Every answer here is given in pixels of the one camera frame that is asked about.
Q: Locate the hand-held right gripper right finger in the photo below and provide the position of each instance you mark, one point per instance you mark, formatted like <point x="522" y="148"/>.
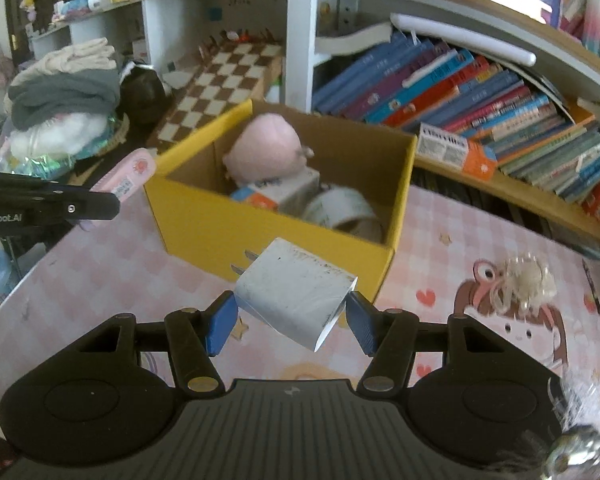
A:
<point x="362" y="328"/>

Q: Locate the silver bell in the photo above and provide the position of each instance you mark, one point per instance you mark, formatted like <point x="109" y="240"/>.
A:
<point x="575" y="452"/>

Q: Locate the yellow cardboard box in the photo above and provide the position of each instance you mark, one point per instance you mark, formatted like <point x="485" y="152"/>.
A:
<point x="205" y="232"/>

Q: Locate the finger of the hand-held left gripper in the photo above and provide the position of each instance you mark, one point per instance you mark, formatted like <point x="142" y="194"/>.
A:
<point x="94" y="205"/>

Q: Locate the pink printed table mat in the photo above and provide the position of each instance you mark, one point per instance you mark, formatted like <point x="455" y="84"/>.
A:
<point x="460" y="255"/>

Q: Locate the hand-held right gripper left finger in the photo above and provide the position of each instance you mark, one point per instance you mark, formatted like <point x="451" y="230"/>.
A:
<point x="221" y="323"/>

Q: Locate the white printed tape roll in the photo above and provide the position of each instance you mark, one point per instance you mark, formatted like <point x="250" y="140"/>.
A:
<point x="337" y="207"/>

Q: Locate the white bookshelf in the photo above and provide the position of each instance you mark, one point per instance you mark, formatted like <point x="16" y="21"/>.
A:
<point x="300" y="35"/>

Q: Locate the white orange packet box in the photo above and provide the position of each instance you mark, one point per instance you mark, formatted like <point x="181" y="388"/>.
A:
<point x="455" y="150"/>

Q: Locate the row of colourful books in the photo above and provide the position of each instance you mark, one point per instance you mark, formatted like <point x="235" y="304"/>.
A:
<point x="505" y="110"/>

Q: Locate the white pearl hair scrunchie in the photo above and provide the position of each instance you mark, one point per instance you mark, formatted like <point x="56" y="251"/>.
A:
<point x="529" y="277"/>

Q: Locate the pink plush toy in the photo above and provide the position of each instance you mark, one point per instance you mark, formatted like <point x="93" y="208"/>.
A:
<point x="262" y="147"/>

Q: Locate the white charger plug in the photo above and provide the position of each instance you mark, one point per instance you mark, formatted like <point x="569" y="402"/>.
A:
<point x="292" y="295"/>

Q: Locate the dark round bag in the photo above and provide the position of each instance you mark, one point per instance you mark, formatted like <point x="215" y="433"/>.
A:
<point x="142" y="95"/>

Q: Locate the iridescent plastic bag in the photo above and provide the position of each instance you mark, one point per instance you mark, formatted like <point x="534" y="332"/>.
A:
<point x="40" y="162"/>

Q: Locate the pile of folded clothes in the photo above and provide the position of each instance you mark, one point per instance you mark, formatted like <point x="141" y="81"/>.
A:
<point x="60" y="95"/>

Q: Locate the dark pen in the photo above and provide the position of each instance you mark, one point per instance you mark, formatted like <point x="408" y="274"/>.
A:
<point x="592" y="285"/>

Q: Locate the small white orange carton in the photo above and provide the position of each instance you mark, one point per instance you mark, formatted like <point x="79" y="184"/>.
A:
<point x="280" y="191"/>

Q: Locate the brown white checkered board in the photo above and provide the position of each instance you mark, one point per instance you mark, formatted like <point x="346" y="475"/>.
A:
<point x="215" y="85"/>

